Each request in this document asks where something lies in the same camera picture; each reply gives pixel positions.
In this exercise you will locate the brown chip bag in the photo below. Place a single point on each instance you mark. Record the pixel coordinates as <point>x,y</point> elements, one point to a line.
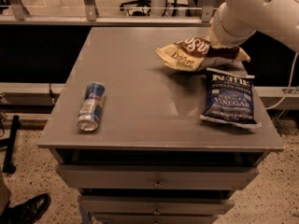
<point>195,54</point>

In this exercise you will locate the blue kettle chip bag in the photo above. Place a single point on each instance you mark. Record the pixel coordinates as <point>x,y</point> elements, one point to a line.
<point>229,99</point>

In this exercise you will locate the black leather shoe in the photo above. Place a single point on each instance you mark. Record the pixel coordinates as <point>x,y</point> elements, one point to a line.
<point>28,212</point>

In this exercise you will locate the grey drawer cabinet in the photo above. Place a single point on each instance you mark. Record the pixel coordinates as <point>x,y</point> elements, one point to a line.
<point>150,117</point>

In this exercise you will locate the black metal stand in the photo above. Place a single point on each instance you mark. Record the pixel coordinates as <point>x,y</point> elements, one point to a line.
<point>8,143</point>

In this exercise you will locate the blue silver energy drink can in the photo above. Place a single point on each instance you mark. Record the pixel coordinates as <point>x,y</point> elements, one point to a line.
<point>91,110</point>

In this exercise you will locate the drawer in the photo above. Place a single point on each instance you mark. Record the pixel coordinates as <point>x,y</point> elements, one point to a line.
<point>156,177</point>
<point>155,206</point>

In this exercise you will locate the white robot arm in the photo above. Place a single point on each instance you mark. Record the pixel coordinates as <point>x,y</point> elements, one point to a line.
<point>278,19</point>

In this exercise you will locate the top drawer front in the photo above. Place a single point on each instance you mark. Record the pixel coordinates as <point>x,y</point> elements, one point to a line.
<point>156,177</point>

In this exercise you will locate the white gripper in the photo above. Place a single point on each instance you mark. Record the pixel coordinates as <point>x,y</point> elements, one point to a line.
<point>223,32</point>

